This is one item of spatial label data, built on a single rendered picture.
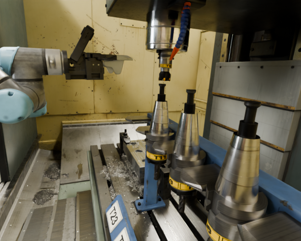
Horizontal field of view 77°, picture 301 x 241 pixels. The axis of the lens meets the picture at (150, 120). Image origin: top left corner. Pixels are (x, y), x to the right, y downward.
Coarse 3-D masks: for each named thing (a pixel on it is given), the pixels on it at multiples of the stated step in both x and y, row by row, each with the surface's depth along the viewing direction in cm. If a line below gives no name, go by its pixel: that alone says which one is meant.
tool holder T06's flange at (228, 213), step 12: (216, 180) 23; (216, 192) 21; (204, 204) 22; (216, 204) 21; (228, 204) 19; (252, 204) 19; (264, 204) 20; (216, 216) 20; (228, 216) 20; (240, 216) 19; (252, 216) 19; (228, 228) 19
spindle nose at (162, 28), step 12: (156, 12) 62; (168, 12) 61; (180, 12) 61; (156, 24) 63; (168, 24) 62; (180, 24) 62; (156, 36) 64; (168, 36) 63; (156, 48) 65; (168, 48) 64; (180, 48) 65
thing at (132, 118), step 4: (128, 116) 57; (132, 116) 57; (136, 116) 58; (140, 116) 58; (144, 116) 58; (128, 120) 54; (132, 120) 53; (136, 120) 54; (140, 120) 54; (144, 120) 55; (148, 120) 55
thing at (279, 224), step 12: (264, 216) 19; (276, 216) 19; (288, 216) 19; (240, 228) 18; (252, 228) 18; (264, 228) 18; (276, 228) 18; (288, 228) 18; (300, 228) 18; (252, 240) 16; (264, 240) 16; (276, 240) 16; (288, 240) 16; (300, 240) 17
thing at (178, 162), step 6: (168, 150) 32; (168, 156) 31; (174, 156) 30; (198, 156) 30; (204, 156) 30; (168, 162) 32; (174, 162) 31; (180, 162) 29; (186, 162) 28; (192, 162) 28; (198, 162) 29; (174, 168) 31; (180, 168) 29; (180, 174) 29
